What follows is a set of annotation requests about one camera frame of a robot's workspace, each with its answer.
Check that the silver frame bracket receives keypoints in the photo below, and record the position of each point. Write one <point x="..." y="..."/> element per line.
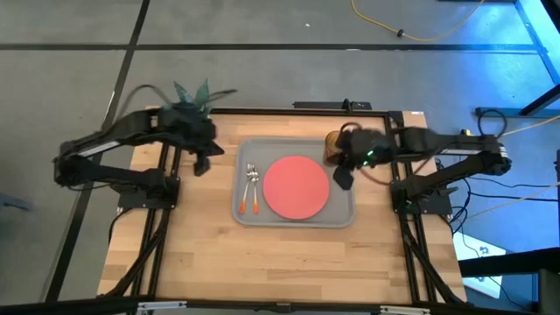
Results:
<point x="162" y="305"/>
<point x="404" y="310"/>

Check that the green spiky plant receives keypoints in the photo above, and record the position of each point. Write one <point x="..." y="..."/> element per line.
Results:
<point x="201" y="94"/>

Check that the white printed sheet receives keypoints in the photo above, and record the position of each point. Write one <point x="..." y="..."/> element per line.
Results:
<point x="474" y="245"/>

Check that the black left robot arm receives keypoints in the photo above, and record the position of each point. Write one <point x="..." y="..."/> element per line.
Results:
<point x="109" y="175"/>

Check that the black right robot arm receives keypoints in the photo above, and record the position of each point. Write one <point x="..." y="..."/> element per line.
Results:
<point x="459" y="146"/>

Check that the amber faceted plastic cup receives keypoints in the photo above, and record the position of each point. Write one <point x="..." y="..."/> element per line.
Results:
<point x="331" y="146"/>

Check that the black slanted beam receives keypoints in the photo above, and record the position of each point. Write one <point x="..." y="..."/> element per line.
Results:
<point x="516" y="261"/>

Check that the black bar mount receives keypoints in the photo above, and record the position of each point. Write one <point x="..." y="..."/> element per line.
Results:
<point x="324" y="105"/>

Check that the black table-level camera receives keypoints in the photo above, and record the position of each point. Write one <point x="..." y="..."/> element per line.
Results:
<point x="283" y="307"/>

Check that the grey plastic tray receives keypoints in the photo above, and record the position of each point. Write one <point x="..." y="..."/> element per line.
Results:
<point x="341" y="210"/>

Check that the pink round plate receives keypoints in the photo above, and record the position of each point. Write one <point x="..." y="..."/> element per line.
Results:
<point x="295" y="188"/>

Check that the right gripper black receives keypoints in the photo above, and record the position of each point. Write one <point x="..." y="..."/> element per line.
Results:
<point x="367" y="144"/>

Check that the black aluminium table frame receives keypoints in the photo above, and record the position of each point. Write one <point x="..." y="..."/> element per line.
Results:
<point x="262" y="111"/>

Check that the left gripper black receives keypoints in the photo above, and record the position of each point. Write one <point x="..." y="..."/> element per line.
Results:
<point x="188" y="129"/>

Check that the blue table frame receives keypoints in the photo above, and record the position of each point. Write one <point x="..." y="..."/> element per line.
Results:
<point x="503" y="112"/>

